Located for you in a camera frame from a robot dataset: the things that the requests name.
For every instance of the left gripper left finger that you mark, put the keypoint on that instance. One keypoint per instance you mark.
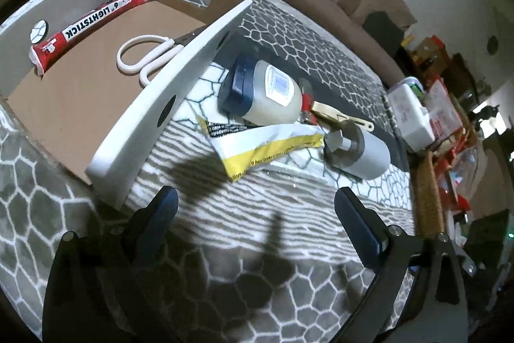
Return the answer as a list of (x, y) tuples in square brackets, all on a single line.
[(146, 229)]

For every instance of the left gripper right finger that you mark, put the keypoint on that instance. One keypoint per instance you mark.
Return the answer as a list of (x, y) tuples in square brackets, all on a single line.
[(365, 229)]

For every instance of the grey cylindrical motor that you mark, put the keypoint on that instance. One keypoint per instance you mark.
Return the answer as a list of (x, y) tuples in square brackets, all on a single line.
[(357, 152)]

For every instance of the yellow white foil packet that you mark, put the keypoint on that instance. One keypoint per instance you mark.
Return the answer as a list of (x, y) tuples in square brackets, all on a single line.
[(241, 148)]

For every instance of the red lightstick packet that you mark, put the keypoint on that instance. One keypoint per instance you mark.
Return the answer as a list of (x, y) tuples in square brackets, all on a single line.
[(43, 55)]

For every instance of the patterned grey blanket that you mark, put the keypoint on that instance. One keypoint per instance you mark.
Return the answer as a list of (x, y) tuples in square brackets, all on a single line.
[(262, 259)]

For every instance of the white plastic container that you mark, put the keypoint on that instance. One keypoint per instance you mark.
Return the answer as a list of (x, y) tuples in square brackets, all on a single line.
[(412, 118)]

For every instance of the red lighter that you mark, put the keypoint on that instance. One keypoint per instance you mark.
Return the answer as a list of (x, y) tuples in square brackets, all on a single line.
[(307, 96)]

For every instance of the grey cardboard tray box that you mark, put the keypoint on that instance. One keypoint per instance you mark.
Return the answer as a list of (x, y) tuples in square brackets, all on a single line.
[(97, 121)]

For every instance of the blue-capped cream bottle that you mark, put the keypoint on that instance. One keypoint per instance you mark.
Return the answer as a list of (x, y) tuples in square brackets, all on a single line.
[(259, 93)]

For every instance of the dark cushion on sofa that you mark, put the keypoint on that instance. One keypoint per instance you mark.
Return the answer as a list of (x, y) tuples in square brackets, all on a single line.
[(384, 31)]

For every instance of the white handled scissors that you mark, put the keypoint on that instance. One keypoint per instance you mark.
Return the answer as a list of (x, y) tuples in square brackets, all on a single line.
[(165, 50)]

